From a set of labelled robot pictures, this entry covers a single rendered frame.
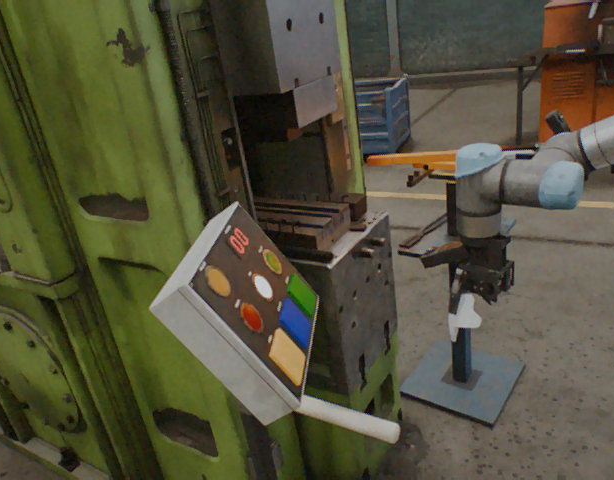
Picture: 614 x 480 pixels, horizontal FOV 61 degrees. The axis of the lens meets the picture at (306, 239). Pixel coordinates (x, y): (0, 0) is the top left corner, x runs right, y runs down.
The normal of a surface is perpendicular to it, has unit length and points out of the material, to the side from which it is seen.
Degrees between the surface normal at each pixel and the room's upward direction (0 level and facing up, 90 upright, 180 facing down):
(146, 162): 89
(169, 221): 89
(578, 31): 90
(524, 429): 0
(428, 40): 90
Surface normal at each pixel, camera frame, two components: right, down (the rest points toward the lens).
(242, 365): -0.11, 0.43
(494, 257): -0.69, 0.39
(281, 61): 0.85, 0.11
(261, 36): -0.51, 0.42
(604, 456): -0.15, -0.90
